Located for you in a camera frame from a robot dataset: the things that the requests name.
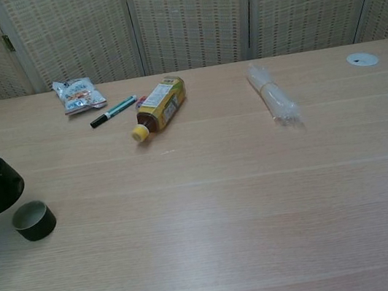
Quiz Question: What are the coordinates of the dark green ceramic cup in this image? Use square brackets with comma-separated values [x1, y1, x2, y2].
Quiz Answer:
[8, 198, 60, 245]

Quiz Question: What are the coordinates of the brass screen hinge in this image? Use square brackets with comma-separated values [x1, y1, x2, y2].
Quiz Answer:
[1, 33, 15, 54]

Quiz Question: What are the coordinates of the white blue snack bag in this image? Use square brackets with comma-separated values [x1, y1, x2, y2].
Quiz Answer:
[51, 73, 109, 119]

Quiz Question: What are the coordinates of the green marker pen black cap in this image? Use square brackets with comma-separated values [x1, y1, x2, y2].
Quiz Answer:
[86, 94, 142, 130]

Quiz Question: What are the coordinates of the small red candy packet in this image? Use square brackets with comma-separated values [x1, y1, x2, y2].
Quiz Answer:
[133, 94, 150, 110]

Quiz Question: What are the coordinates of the tea bottle yellow label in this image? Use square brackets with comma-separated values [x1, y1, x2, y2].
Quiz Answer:
[122, 74, 194, 145]

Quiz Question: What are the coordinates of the clear plastic straw bundle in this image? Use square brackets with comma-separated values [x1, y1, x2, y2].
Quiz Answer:
[244, 56, 307, 139]

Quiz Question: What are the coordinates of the white round cable grommet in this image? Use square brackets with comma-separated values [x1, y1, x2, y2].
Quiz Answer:
[345, 49, 380, 71]

